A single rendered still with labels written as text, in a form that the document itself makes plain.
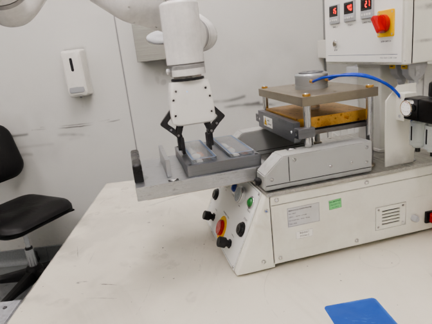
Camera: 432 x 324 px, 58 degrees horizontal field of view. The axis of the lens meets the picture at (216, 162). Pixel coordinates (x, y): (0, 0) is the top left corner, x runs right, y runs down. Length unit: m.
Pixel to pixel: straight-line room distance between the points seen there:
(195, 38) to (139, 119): 1.61
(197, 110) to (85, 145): 1.71
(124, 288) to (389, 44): 0.78
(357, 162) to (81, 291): 0.66
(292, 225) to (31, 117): 2.02
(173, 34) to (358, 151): 0.46
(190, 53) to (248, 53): 1.54
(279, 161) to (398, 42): 0.35
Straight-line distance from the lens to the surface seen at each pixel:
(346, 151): 0.88
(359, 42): 1.05
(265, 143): 1.09
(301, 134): 0.85
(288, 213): 0.85
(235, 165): 0.85
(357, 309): 0.79
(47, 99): 2.56
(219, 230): 0.99
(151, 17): 0.98
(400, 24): 0.93
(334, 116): 0.92
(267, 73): 2.41
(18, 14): 1.10
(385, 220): 0.99
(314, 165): 0.85
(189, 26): 0.86
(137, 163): 0.85
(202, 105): 0.88
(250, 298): 0.81
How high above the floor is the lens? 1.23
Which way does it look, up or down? 16 degrees down
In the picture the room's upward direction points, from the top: 6 degrees counter-clockwise
